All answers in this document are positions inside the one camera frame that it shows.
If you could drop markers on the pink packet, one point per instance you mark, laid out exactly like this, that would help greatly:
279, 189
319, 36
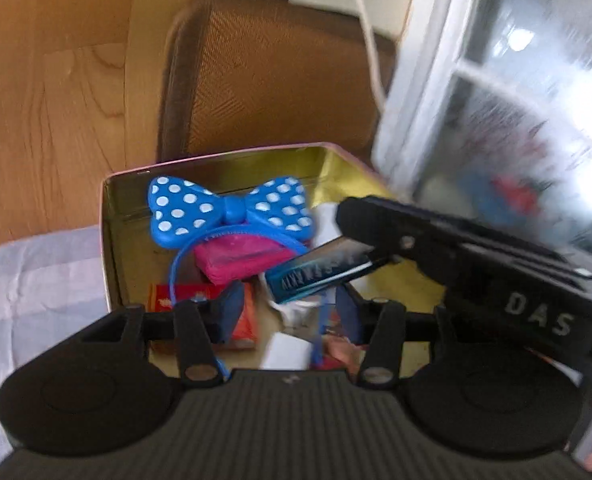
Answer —
241, 260

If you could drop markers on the white paper piece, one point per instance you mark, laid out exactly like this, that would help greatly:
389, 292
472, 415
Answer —
328, 225

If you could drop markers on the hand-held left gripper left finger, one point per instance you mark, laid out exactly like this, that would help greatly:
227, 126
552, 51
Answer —
230, 310

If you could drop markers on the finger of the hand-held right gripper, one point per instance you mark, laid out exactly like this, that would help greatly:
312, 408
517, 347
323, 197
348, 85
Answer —
476, 227
401, 240

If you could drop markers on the shiny tin box lid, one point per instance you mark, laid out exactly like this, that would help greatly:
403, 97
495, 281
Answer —
501, 110

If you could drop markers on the light purple bed sheet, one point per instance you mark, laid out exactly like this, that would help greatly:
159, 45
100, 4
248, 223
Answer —
35, 280

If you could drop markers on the gold metal tin box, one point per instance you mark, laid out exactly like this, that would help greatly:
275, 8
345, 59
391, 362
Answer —
125, 200

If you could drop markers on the blue polka-dot bow headband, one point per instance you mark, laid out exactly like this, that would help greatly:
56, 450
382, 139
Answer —
230, 210

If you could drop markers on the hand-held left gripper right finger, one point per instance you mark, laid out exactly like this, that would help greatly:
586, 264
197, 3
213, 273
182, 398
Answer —
348, 317

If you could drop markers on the wooden headboard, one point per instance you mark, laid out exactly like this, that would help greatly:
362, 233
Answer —
50, 110

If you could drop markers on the red cardboard box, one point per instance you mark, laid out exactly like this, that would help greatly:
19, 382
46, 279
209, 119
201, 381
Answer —
241, 320

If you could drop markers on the small white object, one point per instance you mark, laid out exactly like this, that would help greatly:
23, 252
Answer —
286, 352

